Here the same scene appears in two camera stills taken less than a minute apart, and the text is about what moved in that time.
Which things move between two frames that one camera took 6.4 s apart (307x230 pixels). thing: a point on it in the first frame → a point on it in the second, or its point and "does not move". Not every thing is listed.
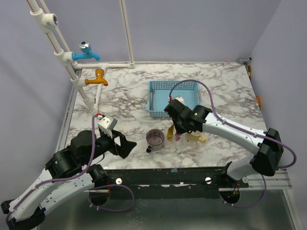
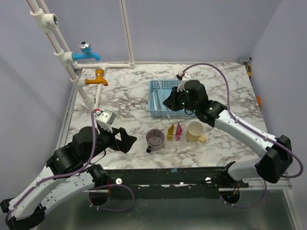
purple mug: [155, 138] does not move
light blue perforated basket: [158, 93] does not move
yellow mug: [196, 136] does not move
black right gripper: [179, 131] → [171, 101]
